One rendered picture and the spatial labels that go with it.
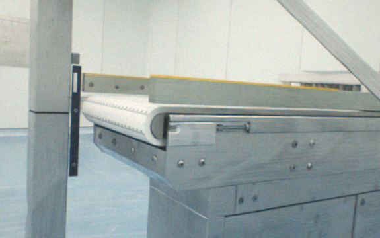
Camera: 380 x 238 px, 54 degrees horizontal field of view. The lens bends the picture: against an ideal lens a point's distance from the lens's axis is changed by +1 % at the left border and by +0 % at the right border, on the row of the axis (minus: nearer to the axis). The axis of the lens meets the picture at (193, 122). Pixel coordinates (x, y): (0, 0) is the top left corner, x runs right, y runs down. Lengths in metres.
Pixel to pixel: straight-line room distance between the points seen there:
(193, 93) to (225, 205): 0.20
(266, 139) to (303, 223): 0.24
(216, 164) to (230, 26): 4.89
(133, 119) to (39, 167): 0.27
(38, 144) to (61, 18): 0.22
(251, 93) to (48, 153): 0.37
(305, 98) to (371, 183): 0.33
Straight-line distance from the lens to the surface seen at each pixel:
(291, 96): 0.58
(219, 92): 0.49
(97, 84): 0.70
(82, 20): 6.26
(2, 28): 5.81
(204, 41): 5.70
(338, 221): 0.83
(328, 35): 0.58
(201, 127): 0.48
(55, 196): 0.73
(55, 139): 0.70
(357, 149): 0.74
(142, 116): 0.47
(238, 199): 0.60
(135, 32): 6.69
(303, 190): 0.71
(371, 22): 4.25
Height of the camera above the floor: 0.86
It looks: 6 degrees down
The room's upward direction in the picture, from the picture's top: 4 degrees clockwise
